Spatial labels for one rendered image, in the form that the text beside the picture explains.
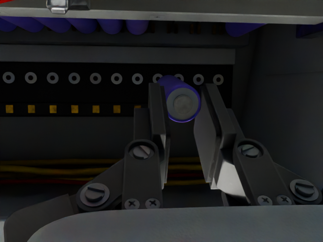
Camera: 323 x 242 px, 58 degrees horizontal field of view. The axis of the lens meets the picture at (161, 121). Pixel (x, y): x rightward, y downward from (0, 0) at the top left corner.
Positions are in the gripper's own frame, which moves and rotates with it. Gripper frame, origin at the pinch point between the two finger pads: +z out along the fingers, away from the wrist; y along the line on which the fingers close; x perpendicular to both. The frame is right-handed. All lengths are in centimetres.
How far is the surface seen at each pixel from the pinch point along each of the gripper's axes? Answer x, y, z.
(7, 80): -6.1, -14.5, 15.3
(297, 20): 3.4, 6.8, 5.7
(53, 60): -4.2, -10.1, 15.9
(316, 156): -5.8, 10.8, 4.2
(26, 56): -3.9, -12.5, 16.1
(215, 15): 3.8, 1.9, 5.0
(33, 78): -5.9, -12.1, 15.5
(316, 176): -6.9, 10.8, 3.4
